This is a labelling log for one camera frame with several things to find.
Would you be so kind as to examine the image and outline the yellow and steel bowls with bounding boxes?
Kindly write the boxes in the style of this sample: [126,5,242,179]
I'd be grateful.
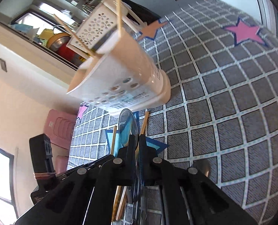
[46,33,70,52]

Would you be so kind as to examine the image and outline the plain wooden chopstick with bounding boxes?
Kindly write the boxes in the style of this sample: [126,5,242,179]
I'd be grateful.
[116,0,122,38]

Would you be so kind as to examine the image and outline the metal spoon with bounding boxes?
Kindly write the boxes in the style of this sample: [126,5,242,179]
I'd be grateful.
[118,109,139,148]

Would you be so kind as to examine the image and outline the wooden chopstick in holder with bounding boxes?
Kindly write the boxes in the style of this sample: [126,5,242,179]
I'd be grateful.
[53,14,100,58]

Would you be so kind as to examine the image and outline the wooden chopstick under gripper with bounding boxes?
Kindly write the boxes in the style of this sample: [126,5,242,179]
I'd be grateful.
[112,186,127,222]

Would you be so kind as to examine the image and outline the grey checked tablecloth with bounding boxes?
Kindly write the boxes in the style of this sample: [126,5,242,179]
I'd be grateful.
[67,0,278,225]

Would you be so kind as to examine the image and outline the red plastic basket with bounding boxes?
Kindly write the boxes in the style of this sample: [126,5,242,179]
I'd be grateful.
[57,44,85,67]

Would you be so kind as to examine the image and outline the wooden chopstick on table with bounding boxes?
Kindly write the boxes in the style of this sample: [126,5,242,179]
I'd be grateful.
[110,125,117,155]
[135,111,149,159]

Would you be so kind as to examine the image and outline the pink plastic stool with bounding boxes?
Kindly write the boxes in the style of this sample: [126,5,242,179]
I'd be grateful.
[43,109,77,150]

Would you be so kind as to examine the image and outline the beige plastic utensil holder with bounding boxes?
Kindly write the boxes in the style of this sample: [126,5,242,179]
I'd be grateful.
[66,0,172,113]

